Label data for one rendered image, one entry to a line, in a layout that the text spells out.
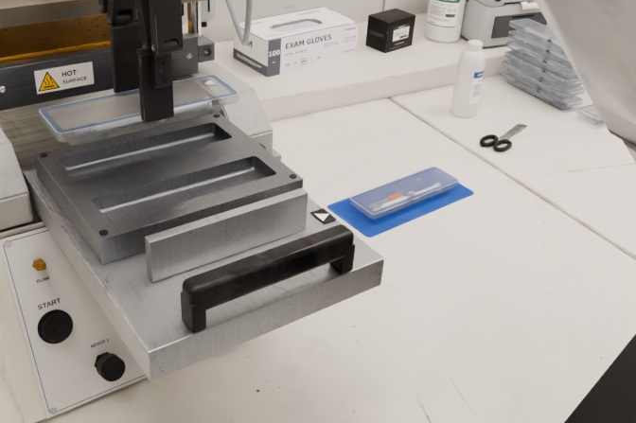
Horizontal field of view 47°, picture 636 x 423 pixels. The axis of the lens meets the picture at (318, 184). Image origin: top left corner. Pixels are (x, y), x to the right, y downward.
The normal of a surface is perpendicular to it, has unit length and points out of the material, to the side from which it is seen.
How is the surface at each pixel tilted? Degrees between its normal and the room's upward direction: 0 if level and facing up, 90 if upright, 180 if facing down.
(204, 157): 0
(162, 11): 89
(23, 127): 0
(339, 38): 90
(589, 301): 0
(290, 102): 90
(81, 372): 65
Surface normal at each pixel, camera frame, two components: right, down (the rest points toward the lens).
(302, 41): 0.63, 0.39
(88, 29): 0.07, -0.86
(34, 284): 0.55, 0.04
